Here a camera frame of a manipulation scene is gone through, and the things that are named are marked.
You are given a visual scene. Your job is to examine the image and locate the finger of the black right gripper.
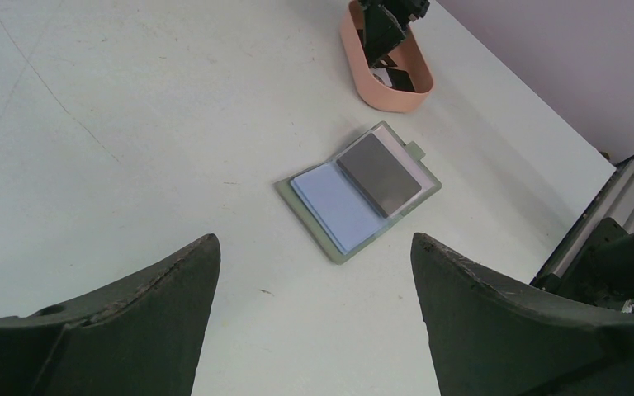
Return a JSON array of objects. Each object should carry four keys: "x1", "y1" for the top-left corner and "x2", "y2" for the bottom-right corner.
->
[{"x1": 362, "y1": 7, "x2": 408, "y2": 67}]

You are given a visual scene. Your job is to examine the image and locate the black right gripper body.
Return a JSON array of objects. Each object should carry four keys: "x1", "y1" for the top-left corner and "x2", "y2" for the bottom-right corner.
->
[{"x1": 359, "y1": 0, "x2": 430, "y2": 25}]

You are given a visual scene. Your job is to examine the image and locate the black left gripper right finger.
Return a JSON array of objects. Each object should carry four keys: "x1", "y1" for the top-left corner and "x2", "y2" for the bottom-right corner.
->
[{"x1": 410, "y1": 233, "x2": 634, "y2": 395}]

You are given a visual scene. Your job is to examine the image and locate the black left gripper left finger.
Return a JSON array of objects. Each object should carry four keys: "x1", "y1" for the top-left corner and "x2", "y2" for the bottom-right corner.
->
[{"x1": 0, "y1": 234, "x2": 221, "y2": 395}]

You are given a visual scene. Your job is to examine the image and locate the green leather card holder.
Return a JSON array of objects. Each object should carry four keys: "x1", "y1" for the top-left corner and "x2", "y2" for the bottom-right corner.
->
[{"x1": 275, "y1": 121, "x2": 442, "y2": 264}]

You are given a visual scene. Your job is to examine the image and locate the black credit card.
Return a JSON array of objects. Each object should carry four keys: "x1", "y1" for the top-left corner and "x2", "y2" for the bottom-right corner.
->
[{"x1": 336, "y1": 134, "x2": 423, "y2": 218}]

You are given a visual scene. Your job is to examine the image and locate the pink oval plastic tray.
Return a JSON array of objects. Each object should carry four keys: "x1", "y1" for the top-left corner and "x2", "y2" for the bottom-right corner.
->
[{"x1": 340, "y1": 1, "x2": 435, "y2": 113}]

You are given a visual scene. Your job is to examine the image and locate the aluminium frame rail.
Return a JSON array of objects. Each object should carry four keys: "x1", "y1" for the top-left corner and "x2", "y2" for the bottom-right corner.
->
[{"x1": 531, "y1": 155, "x2": 634, "y2": 292}]

